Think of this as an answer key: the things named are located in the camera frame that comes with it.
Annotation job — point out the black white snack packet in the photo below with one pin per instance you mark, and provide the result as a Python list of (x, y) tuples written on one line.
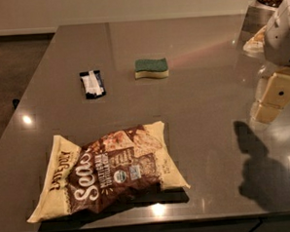
[(93, 84)]

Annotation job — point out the brown chip bag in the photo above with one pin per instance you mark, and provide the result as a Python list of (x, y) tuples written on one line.
[(120, 165)]

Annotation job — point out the small black object on floor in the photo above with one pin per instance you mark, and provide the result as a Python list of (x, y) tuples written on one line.
[(15, 103)]

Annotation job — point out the cream object on counter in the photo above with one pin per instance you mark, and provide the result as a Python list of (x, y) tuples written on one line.
[(256, 43)]

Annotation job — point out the green yellow sponge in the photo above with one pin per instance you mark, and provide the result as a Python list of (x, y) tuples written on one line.
[(151, 68)]

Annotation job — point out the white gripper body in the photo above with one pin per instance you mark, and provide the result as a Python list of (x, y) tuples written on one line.
[(281, 41)]

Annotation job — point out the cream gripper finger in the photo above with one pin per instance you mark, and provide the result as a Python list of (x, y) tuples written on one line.
[(273, 94)]

